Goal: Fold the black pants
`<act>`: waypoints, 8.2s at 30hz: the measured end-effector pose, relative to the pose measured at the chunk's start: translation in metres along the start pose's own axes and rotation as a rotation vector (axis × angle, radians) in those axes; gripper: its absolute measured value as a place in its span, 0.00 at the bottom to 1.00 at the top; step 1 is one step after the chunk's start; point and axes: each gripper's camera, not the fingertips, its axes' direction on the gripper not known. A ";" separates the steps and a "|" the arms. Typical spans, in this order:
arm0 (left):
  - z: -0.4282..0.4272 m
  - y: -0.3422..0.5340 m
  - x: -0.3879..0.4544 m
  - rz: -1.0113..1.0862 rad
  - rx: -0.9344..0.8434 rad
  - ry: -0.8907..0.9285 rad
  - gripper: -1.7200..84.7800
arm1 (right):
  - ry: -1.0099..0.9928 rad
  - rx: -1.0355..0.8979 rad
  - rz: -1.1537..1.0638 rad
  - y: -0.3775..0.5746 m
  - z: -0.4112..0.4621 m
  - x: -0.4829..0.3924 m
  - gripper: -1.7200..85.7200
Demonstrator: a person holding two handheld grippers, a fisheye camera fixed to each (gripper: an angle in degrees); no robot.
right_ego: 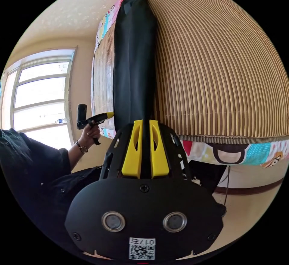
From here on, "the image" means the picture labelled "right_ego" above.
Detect window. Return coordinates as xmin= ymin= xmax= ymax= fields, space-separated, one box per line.
xmin=0 ymin=48 xmax=78 ymax=150

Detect black pants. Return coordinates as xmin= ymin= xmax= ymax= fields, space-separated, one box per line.
xmin=112 ymin=0 xmax=158 ymax=135

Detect person's body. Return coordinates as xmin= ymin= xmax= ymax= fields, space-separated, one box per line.
xmin=0 ymin=128 xmax=107 ymax=256

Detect person's left forearm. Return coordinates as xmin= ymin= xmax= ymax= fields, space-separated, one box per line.
xmin=67 ymin=140 xmax=89 ymax=170

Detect person's left hand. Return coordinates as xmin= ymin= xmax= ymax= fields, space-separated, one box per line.
xmin=78 ymin=122 xmax=101 ymax=149

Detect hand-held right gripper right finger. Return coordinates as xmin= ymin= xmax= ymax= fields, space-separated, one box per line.
xmin=149 ymin=120 xmax=170 ymax=178

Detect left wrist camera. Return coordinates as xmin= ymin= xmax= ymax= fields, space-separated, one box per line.
xmin=77 ymin=104 xmax=88 ymax=123

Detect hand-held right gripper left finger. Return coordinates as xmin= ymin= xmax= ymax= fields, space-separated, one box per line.
xmin=121 ymin=120 xmax=143 ymax=178

